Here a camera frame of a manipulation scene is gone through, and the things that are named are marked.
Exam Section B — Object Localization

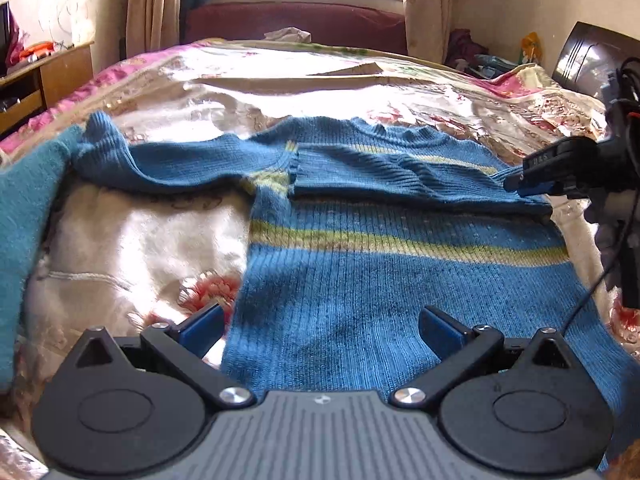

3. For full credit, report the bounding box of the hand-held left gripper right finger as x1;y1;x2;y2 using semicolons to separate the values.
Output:
387;305;576;408

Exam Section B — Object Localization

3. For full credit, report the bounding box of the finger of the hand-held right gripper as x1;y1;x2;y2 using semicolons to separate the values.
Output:
502;139;601;200

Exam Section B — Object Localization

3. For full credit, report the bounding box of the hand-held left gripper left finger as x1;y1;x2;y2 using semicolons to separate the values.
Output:
65;301;256;408

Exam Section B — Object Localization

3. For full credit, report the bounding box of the blue striped knit sweater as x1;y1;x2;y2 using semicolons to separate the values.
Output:
75;111;626;471

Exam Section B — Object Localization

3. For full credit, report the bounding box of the teal clothes pile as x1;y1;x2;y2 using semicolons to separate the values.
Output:
474;52;521;79

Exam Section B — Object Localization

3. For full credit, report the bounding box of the floral satin bedspread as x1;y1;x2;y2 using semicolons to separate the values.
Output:
0;37;640;480

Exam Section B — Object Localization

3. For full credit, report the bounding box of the black glossy panel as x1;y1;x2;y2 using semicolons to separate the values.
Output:
551;21;640;97

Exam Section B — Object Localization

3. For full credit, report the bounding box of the yellow toy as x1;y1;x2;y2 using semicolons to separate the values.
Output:
520;32;543;64

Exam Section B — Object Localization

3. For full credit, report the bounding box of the dark red cloth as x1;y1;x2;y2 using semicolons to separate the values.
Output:
447;29;482;67

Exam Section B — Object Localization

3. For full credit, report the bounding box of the teal knit cloth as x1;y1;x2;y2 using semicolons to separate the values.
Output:
0;125;86;393

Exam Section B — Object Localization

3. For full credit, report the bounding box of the beige curtain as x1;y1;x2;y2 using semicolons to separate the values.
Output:
402;0;456;63
125;0;188;58

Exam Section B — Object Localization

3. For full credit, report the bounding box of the maroon headboard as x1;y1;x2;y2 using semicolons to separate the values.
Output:
182;2;408;56

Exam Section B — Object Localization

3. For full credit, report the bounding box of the wooden side cabinet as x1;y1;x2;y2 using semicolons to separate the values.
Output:
0;40;96;136

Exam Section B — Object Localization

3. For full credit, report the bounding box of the white crumpled cloth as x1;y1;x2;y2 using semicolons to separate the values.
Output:
264;26;313;43

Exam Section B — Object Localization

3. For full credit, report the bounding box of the orange item on desk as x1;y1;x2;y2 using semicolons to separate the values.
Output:
20;40;56;59

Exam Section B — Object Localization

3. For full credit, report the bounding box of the black cable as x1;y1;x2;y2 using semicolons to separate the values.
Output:
557;220;632;336

